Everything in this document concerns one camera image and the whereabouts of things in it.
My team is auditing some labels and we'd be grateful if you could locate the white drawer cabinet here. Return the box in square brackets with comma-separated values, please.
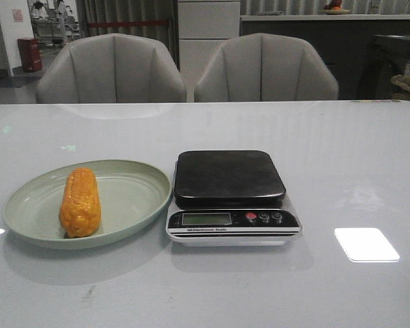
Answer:
[177, 1, 241, 98]

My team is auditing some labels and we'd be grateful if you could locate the fruit bowl on counter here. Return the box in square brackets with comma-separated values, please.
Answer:
[320, 0, 350, 15]

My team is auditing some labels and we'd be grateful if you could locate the dark side table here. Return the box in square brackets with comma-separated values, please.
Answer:
[357, 35, 410, 99]

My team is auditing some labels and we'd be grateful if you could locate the red trash bin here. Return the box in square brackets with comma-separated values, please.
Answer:
[17, 38, 42, 72]

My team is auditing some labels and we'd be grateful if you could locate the dark counter with white top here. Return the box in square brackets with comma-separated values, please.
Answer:
[241, 14, 410, 100]

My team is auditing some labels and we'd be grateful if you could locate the digital kitchen scale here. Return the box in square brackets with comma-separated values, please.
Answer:
[165, 150, 303, 247]

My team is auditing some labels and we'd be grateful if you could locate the pink wall notice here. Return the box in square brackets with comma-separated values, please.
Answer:
[12, 9, 23, 23]

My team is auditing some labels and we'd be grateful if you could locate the right beige chair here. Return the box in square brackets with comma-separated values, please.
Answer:
[194, 33, 339, 103]

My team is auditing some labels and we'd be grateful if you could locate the left beige chair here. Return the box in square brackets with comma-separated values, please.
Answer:
[36, 33, 187, 104]

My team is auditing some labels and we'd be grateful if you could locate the light green plate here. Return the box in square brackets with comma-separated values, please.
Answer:
[3, 160, 172, 249]

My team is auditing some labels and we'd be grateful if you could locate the beige chair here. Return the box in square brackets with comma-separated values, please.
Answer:
[194, 33, 339, 103]
[36, 33, 187, 104]

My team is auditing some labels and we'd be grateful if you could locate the orange corn cob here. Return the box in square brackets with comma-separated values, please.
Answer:
[59, 167, 101, 238]

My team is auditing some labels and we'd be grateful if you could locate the red barrier bar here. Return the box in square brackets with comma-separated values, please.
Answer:
[87, 19, 172, 28]

